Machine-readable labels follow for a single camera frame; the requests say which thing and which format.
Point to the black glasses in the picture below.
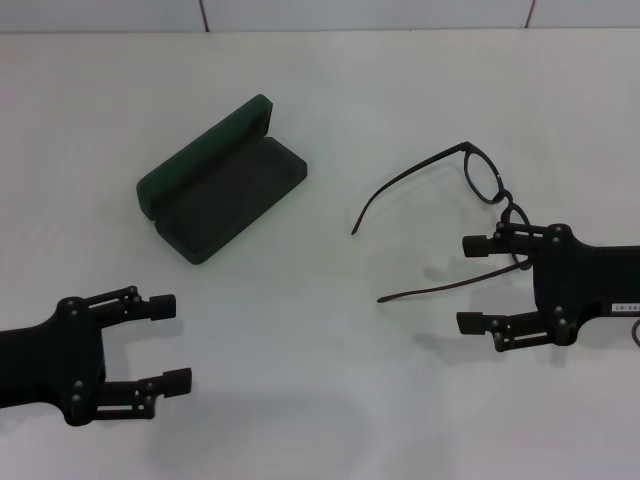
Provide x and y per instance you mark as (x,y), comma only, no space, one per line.
(466,146)

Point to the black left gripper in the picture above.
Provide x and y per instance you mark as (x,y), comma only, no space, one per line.
(55,360)

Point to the green glasses case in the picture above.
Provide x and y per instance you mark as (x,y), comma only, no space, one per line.
(225,200)

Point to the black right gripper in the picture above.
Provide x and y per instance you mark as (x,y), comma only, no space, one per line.
(565,280)

